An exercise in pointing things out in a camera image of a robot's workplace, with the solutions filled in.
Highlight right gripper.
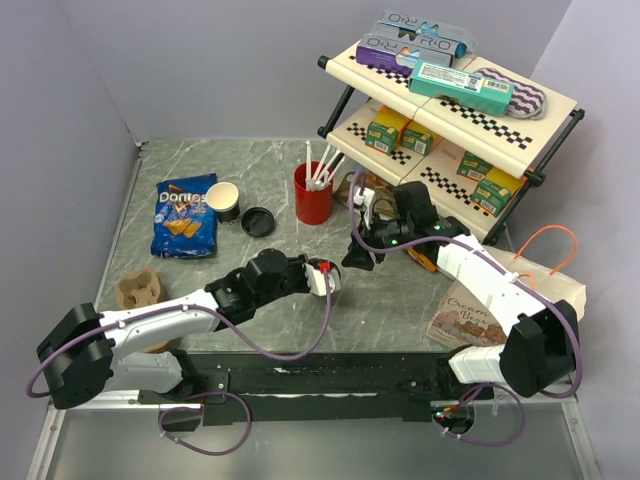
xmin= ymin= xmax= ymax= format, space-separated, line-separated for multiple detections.
xmin=341 ymin=210 xmax=414 ymax=272

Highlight paper coffee cup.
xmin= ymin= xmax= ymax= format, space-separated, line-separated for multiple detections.
xmin=205 ymin=182 xmax=240 ymax=225

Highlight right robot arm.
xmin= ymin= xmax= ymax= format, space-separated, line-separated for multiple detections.
xmin=342 ymin=182 xmax=586 ymax=399

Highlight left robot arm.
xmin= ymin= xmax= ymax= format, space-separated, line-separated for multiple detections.
xmin=34 ymin=249 xmax=342 ymax=410

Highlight brown paper takeout bag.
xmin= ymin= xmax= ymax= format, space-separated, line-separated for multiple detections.
xmin=426 ymin=235 xmax=586 ymax=349

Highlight red straw holder cup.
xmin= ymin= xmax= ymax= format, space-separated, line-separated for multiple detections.
xmin=294 ymin=163 xmax=333 ymax=225

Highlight brown snack bag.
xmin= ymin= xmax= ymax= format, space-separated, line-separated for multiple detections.
xmin=333 ymin=171 xmax=397 ymax=216

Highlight orange snack packet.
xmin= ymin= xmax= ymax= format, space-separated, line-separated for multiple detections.
xmin=406 ymin=247 xmax=438 ymax=273

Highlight white wrapped straws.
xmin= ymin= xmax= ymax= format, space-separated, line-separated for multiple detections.
xmin=304 ymin=141 xmax=342 ymax=191

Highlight blue Doritos chip bag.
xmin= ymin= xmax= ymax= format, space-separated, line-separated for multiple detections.
xmin=150 ymin=173 xmax=217 ymax=259

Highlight green yellow box far left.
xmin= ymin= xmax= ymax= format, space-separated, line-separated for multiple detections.
xmin=365 ymin=106 xmax=410 ymax=156

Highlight green yellow box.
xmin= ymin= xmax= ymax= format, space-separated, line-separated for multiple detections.
xmin=471 ymin=167 xmax=526 ymax=217
xmin=401 ymin=120 xmax=442 ymax=156
xmin=365 ymin=106 xmax=410 ymax=156
xmin=456 ymin=151 xmax=493 ymax=182

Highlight cream two-tier shelf rack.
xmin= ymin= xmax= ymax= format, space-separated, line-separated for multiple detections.
xmin=317 ymin=46 xmax=585 ymax=244

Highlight green yellow box right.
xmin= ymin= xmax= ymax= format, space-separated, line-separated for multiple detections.
xmin=471 ymin=167 xmax=526 ymax=217

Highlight cardboard cup carrier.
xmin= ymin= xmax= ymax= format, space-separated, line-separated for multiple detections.
xmin=114 ymin=267 xmax=181 ymax=354

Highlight teal toothpaste box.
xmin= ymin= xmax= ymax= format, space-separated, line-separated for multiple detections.
xmin=409 ymin=61 xmax=514 ymax=116

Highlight purple toothpaste box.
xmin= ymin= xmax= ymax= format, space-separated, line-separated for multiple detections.
xmin=356 ymin=34 xmax=466 ymax=76

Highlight purple wavy sleep mask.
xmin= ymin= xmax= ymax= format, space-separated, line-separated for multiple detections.
xmin=476 ymin=67 xmax=548 ymax=120

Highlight blue grey toothpaste box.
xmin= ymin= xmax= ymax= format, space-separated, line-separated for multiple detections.
xmin=378 ymin=10 xmax=478 ymax=53

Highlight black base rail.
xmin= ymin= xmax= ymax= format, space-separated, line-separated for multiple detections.
xmin=47 ymin=351 xmax=576 ymax=441

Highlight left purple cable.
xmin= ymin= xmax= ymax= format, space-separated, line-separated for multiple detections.
xmin=25 ymin=264 xmax=334 ymax=455

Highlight purple cable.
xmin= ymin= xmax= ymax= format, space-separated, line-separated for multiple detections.
xmin=25 ymin=264 xmax=334 ymax=455
xmin=351 ymin=169 xmax=584 ymax=447

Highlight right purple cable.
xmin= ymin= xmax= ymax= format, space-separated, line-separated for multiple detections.
xmin=351 ymin=169 xmax=584 ymax=447

